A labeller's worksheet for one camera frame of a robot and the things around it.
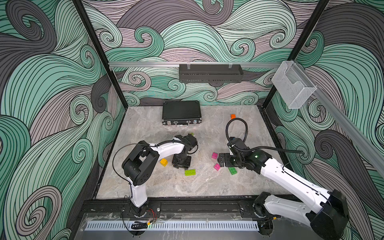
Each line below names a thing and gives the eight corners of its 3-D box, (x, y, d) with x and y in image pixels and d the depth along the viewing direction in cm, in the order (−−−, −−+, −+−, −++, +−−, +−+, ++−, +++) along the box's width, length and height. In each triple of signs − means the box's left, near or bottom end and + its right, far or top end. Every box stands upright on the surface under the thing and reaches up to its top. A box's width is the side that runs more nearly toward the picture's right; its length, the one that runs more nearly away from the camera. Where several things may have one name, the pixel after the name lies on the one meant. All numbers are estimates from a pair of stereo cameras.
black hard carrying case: (161, 126, 111) (160, 121, 106) (165, 104, 127) (164, 98, 122) (201, 126, 111) (201, 121, 106) (199, 104, 127) (200, 98, 122)
